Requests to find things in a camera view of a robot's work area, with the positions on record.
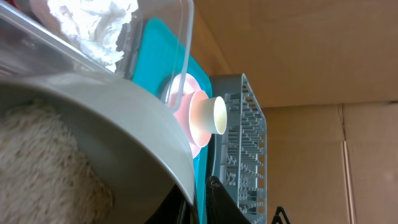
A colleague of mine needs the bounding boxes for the white tissue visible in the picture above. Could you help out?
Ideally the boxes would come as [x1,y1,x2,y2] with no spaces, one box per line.
[47,0,139,72]

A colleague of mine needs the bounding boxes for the teal serving tray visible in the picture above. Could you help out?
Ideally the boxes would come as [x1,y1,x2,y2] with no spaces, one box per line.
[132,18,208,223]

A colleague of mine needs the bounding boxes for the clear plastic bin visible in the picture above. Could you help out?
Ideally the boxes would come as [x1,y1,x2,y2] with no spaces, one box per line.
[1,0,194,111]

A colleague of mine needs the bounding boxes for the grey dishwasher rack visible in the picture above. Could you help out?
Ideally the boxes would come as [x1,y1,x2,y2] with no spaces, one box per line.
[210,73,267,223]

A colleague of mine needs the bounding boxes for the grey bowl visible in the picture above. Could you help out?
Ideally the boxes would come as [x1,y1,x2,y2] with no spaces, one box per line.
[1,72,199,223]

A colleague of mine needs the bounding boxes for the pale green cup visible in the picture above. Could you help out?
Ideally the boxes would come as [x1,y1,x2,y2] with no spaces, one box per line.
[202,96,228,134]

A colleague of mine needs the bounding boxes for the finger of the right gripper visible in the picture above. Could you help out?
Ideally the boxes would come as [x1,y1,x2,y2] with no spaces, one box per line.
[271,206,290,224]

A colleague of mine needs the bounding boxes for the rice food leftovers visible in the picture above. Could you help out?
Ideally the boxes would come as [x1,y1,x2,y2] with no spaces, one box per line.
[1,100,114,223]

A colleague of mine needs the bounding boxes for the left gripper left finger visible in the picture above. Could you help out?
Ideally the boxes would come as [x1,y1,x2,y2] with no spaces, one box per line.
[150,185,187,224]

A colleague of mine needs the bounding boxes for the large pink plate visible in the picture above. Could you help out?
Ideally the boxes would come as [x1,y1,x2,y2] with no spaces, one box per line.
[161,73,201,158]

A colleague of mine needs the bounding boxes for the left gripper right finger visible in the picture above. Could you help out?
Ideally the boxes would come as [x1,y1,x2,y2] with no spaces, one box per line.
[206,176,250,224]

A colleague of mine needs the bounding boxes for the small pink bowl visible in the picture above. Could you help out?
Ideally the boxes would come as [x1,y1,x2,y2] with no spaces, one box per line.
[188,90,211,147]

